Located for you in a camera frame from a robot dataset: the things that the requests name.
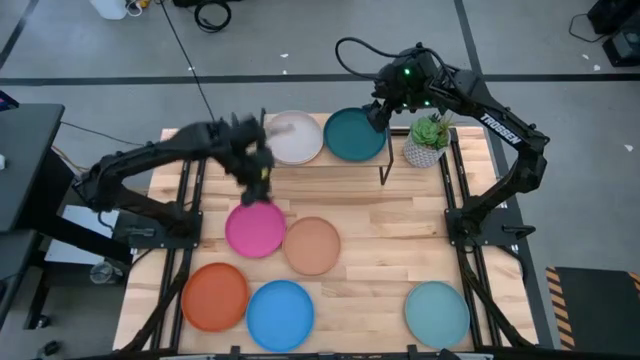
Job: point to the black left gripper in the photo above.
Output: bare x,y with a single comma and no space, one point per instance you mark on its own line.
250,150

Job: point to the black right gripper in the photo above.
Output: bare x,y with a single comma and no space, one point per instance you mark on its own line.
407,82

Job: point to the dark teal plate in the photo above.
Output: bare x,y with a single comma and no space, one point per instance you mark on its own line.
350,135

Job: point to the pale pink plate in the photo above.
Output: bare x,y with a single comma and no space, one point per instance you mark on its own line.
300,145

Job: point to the bright blue plate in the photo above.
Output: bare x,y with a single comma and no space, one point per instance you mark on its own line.
280,316

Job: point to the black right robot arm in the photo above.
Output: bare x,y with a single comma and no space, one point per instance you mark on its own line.
500,125

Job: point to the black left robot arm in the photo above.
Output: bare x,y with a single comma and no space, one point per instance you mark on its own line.
150,152

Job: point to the magenta plate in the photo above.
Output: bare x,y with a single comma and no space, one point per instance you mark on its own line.
255,232

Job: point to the succulent in white pot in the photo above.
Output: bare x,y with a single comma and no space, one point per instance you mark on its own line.
425,135

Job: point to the tan plate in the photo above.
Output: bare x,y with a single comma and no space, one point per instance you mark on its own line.
311,246

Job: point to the orange plate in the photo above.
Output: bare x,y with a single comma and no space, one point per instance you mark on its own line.
215,297

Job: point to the clear glass jar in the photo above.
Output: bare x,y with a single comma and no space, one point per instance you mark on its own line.
102,272

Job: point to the white floor panel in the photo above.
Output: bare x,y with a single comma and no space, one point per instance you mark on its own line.
75,250

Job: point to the light teal plate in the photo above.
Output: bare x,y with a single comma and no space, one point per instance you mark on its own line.
436,315

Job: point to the black side desk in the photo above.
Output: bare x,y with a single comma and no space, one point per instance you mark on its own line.
25,160

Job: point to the white container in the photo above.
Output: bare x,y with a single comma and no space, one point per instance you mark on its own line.
107,7

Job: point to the black equipment case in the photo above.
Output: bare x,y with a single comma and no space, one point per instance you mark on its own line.
622,45

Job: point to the black mat with hazard stripes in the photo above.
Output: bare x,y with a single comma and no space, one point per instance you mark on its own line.
595,310

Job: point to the black aluminium table frame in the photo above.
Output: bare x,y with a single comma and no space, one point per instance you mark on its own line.
457,175

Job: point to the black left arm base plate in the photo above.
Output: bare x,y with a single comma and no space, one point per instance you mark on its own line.
135,232

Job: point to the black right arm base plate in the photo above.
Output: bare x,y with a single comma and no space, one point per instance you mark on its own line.
492,227

